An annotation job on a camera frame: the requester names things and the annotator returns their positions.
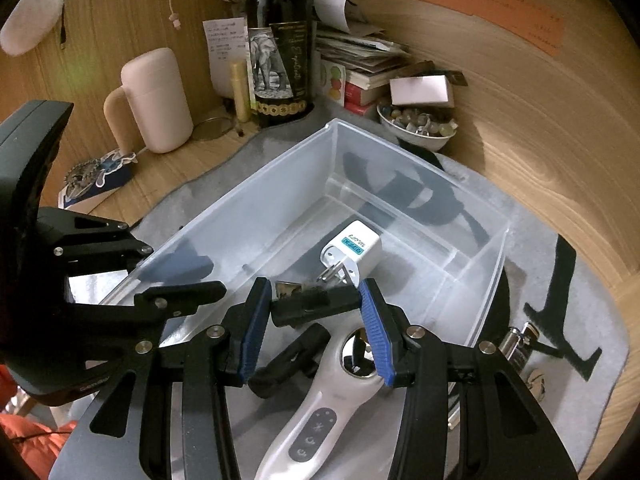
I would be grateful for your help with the gold tube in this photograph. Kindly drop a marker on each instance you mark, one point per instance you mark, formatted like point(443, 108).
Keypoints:
point(240, 90)

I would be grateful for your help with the pink lidded mug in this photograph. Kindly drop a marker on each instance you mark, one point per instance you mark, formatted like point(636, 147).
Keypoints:
point(155, 100)

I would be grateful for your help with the white bowl of beads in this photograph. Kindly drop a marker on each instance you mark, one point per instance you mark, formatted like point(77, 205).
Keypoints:
point(417, 127)

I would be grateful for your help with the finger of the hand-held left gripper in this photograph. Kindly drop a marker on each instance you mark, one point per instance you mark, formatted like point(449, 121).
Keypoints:
point(185, 292)
point(100, 240)

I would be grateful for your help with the dark wine bottle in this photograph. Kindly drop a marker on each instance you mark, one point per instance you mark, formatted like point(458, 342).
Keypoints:
point(280, 10)

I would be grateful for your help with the orange sticky note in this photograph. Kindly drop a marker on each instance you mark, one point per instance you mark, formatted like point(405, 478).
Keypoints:
point(490, 15)

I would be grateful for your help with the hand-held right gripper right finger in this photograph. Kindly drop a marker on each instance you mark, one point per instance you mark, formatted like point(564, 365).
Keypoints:
point(377, 332)

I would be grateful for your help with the white fluffy pom-pom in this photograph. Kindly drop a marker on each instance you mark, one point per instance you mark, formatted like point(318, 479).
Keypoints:
point(30, 15)

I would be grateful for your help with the grey mat with black letters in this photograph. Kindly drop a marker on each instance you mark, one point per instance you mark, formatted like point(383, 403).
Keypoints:
point(575, 410)

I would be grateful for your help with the blue illustrated card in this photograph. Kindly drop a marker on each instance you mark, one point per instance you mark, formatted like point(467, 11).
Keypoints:
point(95, 177)

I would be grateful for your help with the black clip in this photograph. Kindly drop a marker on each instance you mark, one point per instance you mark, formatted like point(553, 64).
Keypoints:
point(285, 360)

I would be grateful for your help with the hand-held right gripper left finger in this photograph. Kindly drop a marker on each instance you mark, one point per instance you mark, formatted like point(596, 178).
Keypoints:
point(252, 332)

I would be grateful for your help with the stack of books and papers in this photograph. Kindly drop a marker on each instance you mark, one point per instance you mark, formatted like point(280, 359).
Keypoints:
point(360, 55)

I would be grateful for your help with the black flash drive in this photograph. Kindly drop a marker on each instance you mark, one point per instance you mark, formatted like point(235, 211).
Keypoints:
point(315, 305)

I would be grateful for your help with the round metal coaster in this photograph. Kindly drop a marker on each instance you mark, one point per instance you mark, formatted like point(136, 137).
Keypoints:
point(214, 129)

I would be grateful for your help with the white handwritten note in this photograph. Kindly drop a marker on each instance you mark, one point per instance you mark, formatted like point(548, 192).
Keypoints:
point(222, 55)

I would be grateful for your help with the clear plastic storage bin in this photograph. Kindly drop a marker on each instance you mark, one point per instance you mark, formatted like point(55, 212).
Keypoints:
point(425, 200)

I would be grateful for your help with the white handheld facial device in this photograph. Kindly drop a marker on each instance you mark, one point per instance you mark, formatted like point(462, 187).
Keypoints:
point(320, 410)

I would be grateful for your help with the orange cloth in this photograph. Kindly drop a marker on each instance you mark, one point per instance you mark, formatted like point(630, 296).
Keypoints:
point(30, 440)

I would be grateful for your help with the white power adapter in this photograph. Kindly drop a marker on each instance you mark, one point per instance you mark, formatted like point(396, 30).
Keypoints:
point(350, 250)

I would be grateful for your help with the white paper card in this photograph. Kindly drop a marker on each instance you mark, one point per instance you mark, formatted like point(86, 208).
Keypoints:
point(420, 91)

